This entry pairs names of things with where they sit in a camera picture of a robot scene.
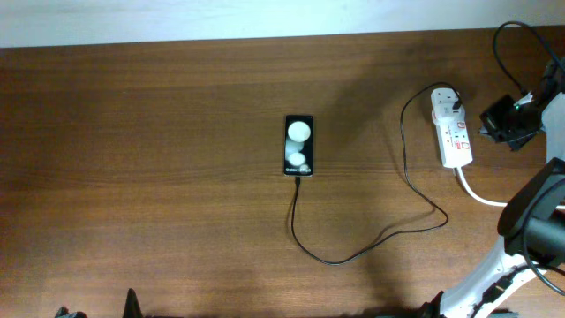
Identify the black Galaxy smartphone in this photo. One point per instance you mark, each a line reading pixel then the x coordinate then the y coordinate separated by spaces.
pixel 298 144

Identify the white power strip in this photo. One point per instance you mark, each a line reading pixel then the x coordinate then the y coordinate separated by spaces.
pixel 454 144

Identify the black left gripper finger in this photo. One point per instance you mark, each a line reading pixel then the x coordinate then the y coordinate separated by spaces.
pixel 64 312
pixel 131 306

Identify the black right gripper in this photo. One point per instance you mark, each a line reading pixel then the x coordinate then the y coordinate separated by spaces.
pixel 492 125

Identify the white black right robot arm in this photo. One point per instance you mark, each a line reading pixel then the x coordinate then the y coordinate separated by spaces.
pixel 531 226

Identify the white USB charger adapter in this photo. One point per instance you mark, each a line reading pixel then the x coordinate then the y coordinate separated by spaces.
pixel 447 107

